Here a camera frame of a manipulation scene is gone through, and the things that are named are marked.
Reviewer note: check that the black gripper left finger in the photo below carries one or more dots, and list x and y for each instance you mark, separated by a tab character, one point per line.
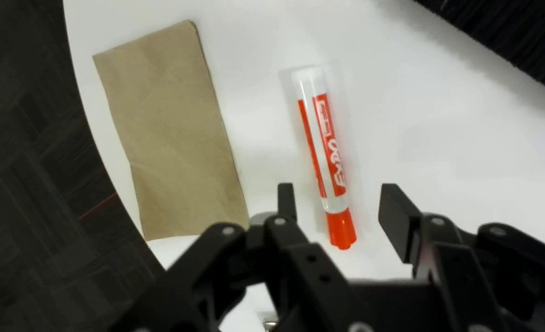
265	282

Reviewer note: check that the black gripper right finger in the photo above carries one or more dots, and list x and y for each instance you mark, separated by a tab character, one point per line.
487	276

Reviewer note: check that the orange Expo marker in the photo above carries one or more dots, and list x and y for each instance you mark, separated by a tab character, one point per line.
324	140

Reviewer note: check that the tan paper napkin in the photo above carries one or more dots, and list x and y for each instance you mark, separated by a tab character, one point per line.
173	134

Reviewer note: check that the white brush black bristles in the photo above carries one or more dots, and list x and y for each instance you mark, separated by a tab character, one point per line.
518	37

